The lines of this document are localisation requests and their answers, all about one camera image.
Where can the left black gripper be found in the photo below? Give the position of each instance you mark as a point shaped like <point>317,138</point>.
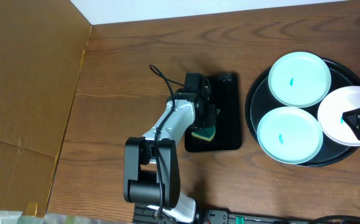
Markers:
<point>209,115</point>

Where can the green yellow sponge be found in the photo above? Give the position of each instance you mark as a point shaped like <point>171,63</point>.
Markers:
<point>205,133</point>

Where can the white plate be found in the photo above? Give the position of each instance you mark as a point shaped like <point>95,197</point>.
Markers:
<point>330,113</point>

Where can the mint green plate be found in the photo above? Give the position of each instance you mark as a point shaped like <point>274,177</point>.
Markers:
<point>290,135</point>
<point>299,79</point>

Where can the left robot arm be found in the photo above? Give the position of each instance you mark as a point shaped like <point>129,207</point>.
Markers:
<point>151,170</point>

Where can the black rectangular water tray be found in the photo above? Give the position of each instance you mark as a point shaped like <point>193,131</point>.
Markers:
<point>225,96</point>

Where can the brown cardboard panel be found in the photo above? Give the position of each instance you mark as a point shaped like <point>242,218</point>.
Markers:
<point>42,46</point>

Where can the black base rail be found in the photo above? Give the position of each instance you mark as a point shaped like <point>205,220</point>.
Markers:
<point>144,215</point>

